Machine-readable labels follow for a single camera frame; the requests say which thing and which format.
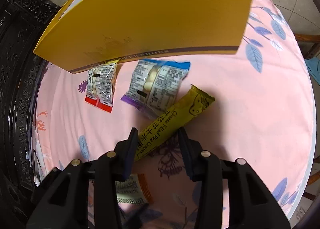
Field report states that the yellow rice cracker stick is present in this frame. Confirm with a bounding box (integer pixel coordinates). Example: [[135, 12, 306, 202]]
[[134, 85, 215, 161]]

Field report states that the blue purple snack packet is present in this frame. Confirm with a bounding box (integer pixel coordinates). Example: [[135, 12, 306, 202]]
[[121, 59, 190, 119]]

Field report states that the wooden chair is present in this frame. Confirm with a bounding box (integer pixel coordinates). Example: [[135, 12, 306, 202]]
[[294, 33, 319, 186]]

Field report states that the green orange snack packet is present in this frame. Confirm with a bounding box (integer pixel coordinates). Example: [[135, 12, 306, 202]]
[[116, 174, 154, 205]]

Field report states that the red white snack packet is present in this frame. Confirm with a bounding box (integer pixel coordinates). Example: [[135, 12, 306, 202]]
[[85, 60, 118, 113]]

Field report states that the dark carved wooden furniture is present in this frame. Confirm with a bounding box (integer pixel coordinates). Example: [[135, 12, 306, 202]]
[[1, 0, 60, 228]]

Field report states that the blue cloth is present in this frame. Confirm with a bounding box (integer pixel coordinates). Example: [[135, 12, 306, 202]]
[[305, 57, 320, 85]]

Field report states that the yellow cardboard box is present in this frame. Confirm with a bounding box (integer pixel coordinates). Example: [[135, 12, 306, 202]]
[[34, 0, 251, 74]]

